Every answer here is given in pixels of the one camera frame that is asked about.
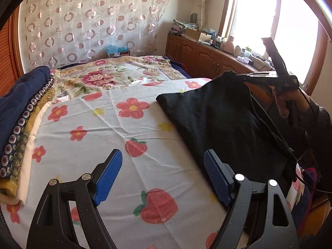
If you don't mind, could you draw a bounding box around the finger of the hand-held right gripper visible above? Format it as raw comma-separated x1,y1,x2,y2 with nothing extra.
235,72,278,86

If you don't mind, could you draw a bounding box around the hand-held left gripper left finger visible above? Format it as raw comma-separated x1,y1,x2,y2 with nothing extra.
26,149,123,249

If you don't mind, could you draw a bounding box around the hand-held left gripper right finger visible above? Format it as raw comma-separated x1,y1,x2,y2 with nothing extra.
204,149,299,249

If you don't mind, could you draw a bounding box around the black printed t-shirt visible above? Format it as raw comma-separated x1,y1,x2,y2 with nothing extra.
156,70,299,184

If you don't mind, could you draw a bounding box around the person's right forearm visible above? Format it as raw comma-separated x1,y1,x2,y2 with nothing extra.
301,100,332,162

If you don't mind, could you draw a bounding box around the person's right hand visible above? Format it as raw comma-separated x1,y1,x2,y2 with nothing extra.
271,87,310,119

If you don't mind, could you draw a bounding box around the strawberry print bedsheet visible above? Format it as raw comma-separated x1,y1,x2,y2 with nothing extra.
0,77,306,249

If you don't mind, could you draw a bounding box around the beige jar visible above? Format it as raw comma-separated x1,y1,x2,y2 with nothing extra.
224,36,237,54

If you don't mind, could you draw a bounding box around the wooden cabinet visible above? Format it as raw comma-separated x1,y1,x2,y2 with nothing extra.
165,32,312,104

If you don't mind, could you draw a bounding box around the wooden framed window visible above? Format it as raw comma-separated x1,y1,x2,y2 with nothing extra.
217,0,329,97

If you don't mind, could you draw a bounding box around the cardboard box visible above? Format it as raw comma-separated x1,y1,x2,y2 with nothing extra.
182,28,208,42

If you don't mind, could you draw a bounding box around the blue blanket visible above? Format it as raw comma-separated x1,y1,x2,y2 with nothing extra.
163,55,190,79

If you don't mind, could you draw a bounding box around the cream folded blanket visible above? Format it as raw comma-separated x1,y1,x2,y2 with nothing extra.
4,101,54,206

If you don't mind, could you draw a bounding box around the folded patterned cloth stack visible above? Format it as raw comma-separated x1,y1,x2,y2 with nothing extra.
173,19,200,31

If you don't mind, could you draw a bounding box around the blue red cloth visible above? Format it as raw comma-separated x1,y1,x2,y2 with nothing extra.
285,166,320,237

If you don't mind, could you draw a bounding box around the beige window curtain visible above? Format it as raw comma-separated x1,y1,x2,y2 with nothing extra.
190,0,216,29

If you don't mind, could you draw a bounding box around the rose floral blanket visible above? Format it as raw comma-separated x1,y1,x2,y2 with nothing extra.
49,55,188,101

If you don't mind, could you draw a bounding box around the stack of folded fabrics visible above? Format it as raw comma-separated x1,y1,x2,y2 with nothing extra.
0,87,56,196

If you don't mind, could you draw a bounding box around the folded blanket with circle trim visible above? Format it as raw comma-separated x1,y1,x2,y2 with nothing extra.
0,75,56,182

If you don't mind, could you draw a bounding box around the navy folded cloth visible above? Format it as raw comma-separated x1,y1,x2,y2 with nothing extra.
0,66,51,146

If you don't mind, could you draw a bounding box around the blue plastic bag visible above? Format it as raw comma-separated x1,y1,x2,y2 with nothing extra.
106,44,130,55

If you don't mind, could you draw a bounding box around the wooden slatted wardrobe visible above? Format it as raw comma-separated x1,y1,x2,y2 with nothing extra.
0,12,26,97

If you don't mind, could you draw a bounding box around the sheer circle pattern curtain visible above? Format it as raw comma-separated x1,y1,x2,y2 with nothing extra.
18,0,170,69

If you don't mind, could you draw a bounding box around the black cable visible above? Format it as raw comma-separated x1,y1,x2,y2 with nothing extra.
248,86,332,195

